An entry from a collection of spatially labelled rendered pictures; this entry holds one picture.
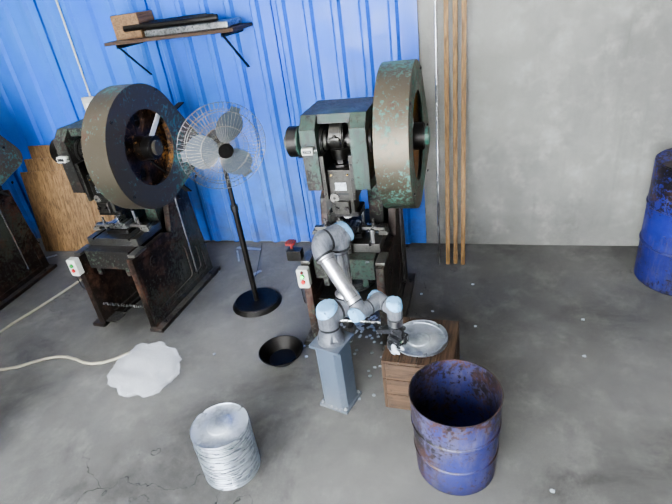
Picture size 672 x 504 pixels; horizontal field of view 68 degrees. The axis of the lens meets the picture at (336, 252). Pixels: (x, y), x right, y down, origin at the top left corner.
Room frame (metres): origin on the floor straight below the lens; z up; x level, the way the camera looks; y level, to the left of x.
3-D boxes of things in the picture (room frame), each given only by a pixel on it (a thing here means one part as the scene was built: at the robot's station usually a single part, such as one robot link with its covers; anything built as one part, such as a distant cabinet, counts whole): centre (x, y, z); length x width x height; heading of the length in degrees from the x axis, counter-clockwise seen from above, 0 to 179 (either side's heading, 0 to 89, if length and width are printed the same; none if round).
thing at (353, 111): (3.06, -0.16, 0.83); 0.79 x 0.43 x 1.34; 162
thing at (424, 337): (2.15, -0.38, 0.39); 0.29 x 0.29 x 0.01
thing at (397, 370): (2.18, -0.40, 0.18); 0.40 x 0.38 x 0.35; 159
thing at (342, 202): (2.88, -0.10, 1.04); 0.17 x 0.15 x 0.30; 162
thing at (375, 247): (2.92, -0.11, 0.68); 0.45 x 0.30 x 0.06; 72
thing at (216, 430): (1.81, 0.69, 0.31); 0.29 x 0.29 x 0.01
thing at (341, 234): (2.26, -0.02, 0.82); 0.15 x 0.12 x 0.55; 126
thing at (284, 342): (2.62, 0.45, 0.04); 0.30 x 0.30 x 0.07
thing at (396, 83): (2.91, -0.46, 1.33); 1.03 x 0.28 x 0.82; 162
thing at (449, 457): (1.65, -0.45, 0.24); 0.42 x 0.42 x 0.48
